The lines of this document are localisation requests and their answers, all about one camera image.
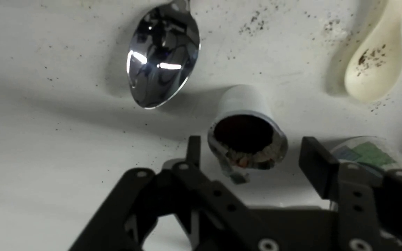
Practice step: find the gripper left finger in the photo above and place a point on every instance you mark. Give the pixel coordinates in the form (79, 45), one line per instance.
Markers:
(201, 195)

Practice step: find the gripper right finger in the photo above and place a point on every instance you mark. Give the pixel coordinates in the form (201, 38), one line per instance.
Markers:
(358, 195)

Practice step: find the coffee pod with green lid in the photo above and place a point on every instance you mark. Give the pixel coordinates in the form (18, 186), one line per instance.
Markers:
(368, 153)

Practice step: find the white coffee pod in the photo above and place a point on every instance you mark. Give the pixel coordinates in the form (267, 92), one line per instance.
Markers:
(244, 129)

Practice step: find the cream plastic spoon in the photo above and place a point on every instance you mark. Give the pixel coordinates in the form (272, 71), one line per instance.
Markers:
(377, 62)

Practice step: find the silver metal spoon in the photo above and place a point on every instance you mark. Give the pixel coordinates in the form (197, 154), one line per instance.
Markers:
(162, 55)

